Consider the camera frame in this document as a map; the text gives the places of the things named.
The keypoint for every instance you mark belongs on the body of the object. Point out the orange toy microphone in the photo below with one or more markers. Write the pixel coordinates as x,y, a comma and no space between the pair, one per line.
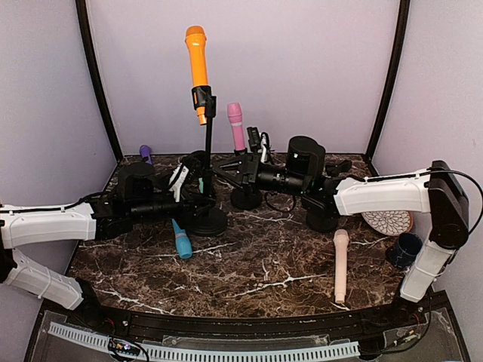
196,42

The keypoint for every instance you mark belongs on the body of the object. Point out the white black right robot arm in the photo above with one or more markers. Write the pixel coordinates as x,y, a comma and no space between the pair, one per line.
434,190

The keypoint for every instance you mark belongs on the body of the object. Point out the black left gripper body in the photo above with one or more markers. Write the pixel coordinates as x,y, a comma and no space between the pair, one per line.
151,210

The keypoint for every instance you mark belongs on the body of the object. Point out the white slotted cable duct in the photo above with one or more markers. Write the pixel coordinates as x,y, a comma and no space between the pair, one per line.
176,348

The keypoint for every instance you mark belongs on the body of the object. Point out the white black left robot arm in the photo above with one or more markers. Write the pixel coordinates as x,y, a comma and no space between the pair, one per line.
139,195

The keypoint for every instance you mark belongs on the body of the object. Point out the dark blue mug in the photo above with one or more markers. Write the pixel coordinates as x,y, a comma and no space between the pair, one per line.
404,252

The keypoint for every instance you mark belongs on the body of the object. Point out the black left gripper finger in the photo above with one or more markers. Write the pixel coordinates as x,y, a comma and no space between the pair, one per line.
197,213
201,199

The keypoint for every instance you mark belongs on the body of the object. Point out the beige toy microphone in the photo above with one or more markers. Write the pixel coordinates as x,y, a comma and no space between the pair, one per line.
341,242

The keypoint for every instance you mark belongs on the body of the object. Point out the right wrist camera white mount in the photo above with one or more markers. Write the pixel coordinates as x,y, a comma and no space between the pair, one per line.
259,144

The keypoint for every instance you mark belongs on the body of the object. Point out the blue toy microphone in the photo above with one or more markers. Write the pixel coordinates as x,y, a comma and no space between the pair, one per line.
182,241

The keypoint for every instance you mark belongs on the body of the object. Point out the black stand for beige microphone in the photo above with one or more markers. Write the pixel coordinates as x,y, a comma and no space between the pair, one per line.
318,200

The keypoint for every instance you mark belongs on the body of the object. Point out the white floral plate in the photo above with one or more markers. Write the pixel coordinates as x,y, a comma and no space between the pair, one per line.
390,223

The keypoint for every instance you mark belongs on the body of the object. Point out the pink toy microphone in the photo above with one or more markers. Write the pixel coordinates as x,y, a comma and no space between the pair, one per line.
235,116

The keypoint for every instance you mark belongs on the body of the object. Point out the black aluminium rail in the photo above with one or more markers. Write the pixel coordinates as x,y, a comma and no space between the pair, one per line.
362,324

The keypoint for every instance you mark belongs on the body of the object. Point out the mint green toy microphone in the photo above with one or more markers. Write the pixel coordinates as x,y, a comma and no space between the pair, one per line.
201,184

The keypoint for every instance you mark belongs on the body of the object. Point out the black stand with orange microphone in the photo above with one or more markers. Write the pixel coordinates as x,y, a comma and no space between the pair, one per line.
212,222

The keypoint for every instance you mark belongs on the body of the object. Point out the black corner post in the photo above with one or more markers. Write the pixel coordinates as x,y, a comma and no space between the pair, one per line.
81,7
391,75

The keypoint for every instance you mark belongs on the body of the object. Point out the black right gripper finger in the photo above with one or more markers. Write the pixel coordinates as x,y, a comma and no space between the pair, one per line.
235,178
233,163

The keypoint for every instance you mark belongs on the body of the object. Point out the purple toy microphone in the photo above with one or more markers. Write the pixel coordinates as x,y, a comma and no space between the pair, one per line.
145,154

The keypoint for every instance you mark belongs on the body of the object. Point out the black stand with pink microphone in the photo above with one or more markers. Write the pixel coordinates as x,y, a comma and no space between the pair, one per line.
247,196

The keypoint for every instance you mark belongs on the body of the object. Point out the black left corner post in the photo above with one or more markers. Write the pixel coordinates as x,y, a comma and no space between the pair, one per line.
81,7

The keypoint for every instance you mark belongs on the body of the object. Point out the black right corner post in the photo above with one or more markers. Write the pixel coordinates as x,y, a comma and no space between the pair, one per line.
391,75

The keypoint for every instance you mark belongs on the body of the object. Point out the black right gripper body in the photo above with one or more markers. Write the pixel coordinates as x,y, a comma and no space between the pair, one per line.
287,183

